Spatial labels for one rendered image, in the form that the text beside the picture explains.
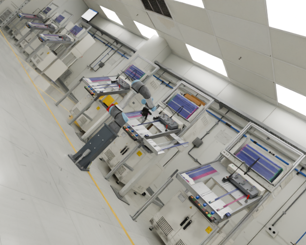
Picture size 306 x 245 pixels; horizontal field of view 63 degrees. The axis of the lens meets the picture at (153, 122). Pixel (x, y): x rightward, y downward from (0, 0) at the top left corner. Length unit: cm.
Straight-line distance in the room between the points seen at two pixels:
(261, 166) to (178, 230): 123
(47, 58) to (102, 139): 491
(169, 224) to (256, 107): 320
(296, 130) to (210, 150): 157
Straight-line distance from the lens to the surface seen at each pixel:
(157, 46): 699
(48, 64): 758
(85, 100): 513
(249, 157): 331
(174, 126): 373
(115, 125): 291
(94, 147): 291
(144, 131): 355
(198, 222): 306
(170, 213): 320
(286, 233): 458
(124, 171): 373
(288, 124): 522
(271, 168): 324
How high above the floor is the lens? 75
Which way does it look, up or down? 4 degrees up
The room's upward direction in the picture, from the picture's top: 45 degrees clockwise
